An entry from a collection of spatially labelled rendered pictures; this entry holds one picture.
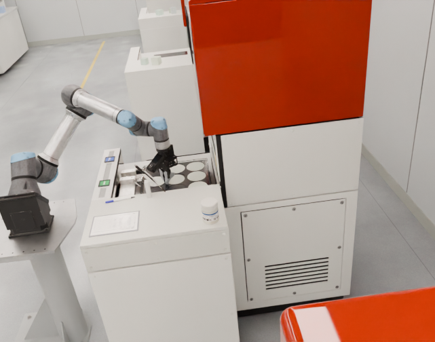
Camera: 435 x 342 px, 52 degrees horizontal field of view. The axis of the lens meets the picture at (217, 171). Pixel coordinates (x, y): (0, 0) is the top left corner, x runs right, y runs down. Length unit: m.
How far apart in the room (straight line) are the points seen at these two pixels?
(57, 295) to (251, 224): 1.11
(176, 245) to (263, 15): 1.01
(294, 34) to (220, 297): 1.21
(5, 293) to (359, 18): 2.77
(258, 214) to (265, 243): 0.20
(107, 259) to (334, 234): 1.21
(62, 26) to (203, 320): 8.78
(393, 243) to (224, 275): 1.63
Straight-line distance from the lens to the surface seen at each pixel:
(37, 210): 2.30
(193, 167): 2.47
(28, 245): 2.33
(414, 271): 3.20
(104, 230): 1.99
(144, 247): 1.93
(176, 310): 2.18
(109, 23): 10.22
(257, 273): 2.55
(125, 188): 2.42
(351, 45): 2.05
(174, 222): 1.94
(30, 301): 3.31
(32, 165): 2.36
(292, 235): 2.43
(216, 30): 1.90
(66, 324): 2.77
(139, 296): 2.12
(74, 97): 2.30
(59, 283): 2.58
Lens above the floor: 2.10
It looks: 30 degrees down
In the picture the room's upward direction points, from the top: 6 degrees counter-clockwise
